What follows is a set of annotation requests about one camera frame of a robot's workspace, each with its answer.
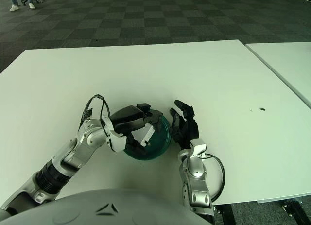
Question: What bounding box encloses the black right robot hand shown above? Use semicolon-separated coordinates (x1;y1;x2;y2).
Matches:
169;100;208;159

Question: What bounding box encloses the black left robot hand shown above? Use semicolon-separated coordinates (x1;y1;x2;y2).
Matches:
106;103;163;160

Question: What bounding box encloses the white charger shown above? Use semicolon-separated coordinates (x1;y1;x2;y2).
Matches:
141;125;156;147

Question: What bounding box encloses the green plate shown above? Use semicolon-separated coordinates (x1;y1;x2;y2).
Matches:
123;110;172;160

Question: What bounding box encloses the grey robot torso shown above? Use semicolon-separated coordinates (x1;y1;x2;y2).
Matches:
0;188;210;225

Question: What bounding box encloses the black table leg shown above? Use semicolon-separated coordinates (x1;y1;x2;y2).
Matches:
218;203;235;225

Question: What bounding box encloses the white neighbouring table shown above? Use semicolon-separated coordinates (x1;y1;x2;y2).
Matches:
244;41;311;108

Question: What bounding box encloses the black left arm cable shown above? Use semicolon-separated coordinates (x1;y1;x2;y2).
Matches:
82;94;115;138

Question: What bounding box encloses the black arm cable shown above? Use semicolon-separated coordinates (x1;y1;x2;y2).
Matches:
205;154;225;203
82;94;115;138

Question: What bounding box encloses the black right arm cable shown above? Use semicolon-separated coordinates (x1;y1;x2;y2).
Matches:
205;154;225;203

